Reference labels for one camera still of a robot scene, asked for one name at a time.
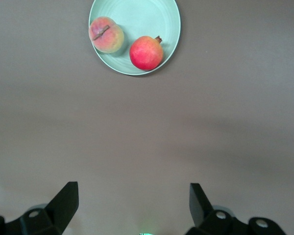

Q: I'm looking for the peach fruit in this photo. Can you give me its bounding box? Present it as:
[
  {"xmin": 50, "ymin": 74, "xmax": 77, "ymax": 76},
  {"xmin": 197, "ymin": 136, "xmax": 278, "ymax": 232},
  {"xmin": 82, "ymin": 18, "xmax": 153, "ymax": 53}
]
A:
[{"xmin": 88, "ymin": 16, "xmax": 124, "ymax": 54}]

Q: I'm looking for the red pomegranate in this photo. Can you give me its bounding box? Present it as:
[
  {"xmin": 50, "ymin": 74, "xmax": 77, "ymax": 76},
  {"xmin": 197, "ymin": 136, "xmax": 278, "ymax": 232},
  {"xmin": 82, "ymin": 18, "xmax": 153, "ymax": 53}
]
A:
[{"xmin": 129, "ymin": 35, "xmax": 164, "ymax": 71}]

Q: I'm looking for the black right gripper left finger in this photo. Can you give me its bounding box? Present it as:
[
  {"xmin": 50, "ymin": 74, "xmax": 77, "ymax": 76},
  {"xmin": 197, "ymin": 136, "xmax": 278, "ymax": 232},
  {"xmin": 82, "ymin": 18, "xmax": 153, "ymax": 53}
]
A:
[{"xmin": 0, "ymin": 181, "xmax": 79, "ymax": 235}]

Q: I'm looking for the large table cover sheet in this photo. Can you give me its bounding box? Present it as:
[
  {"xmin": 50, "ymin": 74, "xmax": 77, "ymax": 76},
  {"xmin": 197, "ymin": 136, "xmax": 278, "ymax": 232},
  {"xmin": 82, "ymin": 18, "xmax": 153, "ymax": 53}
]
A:
[{"xmin": 0, "ymin": 0, "xmax": 294, "ymax": 235}]

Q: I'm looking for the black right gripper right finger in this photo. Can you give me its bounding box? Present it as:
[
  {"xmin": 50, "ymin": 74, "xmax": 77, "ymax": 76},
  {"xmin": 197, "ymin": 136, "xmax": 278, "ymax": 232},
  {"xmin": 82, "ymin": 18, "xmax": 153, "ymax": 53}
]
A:
[{"xmin": 185, "ymin": 183, "xmax": 288, "ymax": 235}]

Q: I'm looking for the light green round plate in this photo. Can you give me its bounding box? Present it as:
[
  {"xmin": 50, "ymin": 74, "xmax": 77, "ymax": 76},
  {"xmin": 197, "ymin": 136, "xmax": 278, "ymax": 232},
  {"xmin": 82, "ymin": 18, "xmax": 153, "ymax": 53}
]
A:
[{"xmin": 88, "ymin": 0, "xmax": 181, "ymax": 76}]

